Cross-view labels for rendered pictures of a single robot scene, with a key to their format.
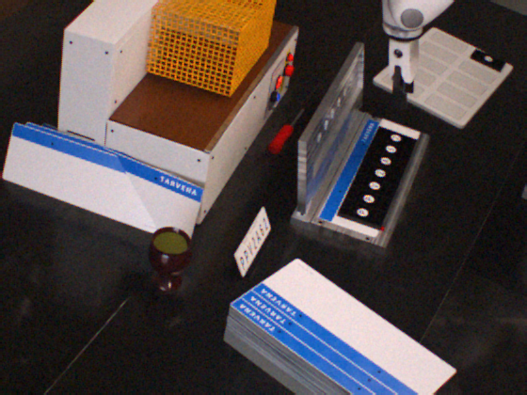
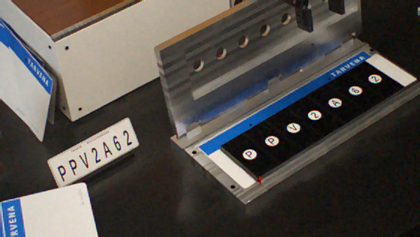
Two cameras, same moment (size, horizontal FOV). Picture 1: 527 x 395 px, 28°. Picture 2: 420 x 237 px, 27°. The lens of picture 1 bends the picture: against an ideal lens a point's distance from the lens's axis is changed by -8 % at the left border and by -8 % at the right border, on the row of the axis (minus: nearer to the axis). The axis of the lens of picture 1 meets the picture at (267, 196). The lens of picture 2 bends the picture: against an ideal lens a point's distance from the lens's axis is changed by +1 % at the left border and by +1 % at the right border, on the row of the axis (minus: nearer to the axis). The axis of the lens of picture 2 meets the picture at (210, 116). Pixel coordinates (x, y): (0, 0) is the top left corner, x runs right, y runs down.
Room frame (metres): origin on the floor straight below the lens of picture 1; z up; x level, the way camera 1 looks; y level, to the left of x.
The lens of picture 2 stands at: (1.01, -0.84, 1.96)
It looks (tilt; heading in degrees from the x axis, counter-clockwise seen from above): 43 degrees down; 42
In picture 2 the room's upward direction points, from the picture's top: 4 degrees counter-clockwise
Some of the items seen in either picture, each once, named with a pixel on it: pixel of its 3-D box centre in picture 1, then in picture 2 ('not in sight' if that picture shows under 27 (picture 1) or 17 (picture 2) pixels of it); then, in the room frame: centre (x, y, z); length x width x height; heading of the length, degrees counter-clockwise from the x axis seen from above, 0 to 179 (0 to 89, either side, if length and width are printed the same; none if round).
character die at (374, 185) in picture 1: (374, 187); (293, 130); (1.90, -0.22, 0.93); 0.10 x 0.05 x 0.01; 77
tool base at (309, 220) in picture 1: (366, 173); (303, 112); (1.96, -0.21, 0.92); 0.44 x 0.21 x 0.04; 167
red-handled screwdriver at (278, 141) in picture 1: (288, 129); not in sight; (2.07, -0.02, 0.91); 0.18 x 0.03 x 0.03; 164
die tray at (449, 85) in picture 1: (446, 74); not in sight; (2.48, -0.41, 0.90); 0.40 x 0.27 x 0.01; 154
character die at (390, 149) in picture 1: (390, 150); (355, 93); (2.05, -0.26, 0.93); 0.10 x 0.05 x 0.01; 77
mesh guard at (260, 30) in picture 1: (211, 26); not in sight; (2.01, 0.19, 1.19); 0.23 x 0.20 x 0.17; 167
